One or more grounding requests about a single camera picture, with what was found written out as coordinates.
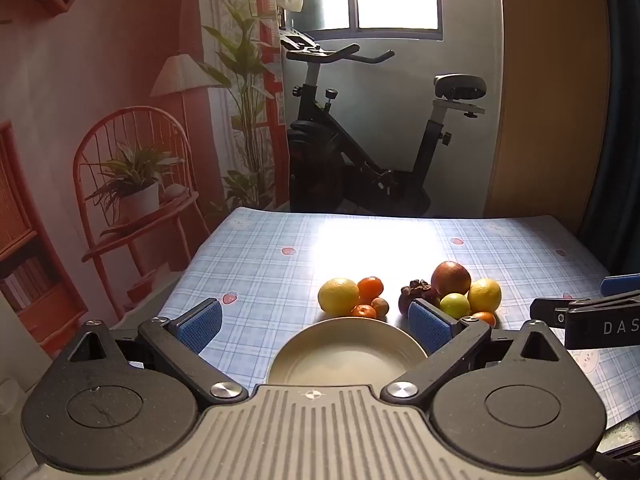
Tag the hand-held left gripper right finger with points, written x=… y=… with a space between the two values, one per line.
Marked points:
x=429 y=327

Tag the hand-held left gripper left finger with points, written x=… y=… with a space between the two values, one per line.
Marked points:
x=200 y=322

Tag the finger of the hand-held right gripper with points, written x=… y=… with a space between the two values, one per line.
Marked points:
x=622 y=285
x=546 y=309

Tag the green apple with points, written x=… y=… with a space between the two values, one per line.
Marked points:
x=455 y=306

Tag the dark purple mangosteen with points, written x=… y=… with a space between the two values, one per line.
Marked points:
x=415 y=290

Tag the small brown kiwi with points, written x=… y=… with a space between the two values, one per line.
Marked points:
x=380 y=306

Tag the orange mandarin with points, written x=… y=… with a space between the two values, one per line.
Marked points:
x=484 y=318
x=371 y=290
x=363 y=312

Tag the yellow lemon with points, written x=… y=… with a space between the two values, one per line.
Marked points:
x=485 y=295
x=340 y=296

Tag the cream round plate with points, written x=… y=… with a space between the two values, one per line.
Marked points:
x=345 y=355

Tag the red apple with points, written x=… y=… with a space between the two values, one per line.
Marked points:
x=450 y=277

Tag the blue checked tablecloth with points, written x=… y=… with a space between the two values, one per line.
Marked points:
x=270 y=280

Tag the black exercise bike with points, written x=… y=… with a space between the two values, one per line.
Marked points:
x=350 y=160

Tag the wooden wall panel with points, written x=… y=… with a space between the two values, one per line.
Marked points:
x=545 y=110

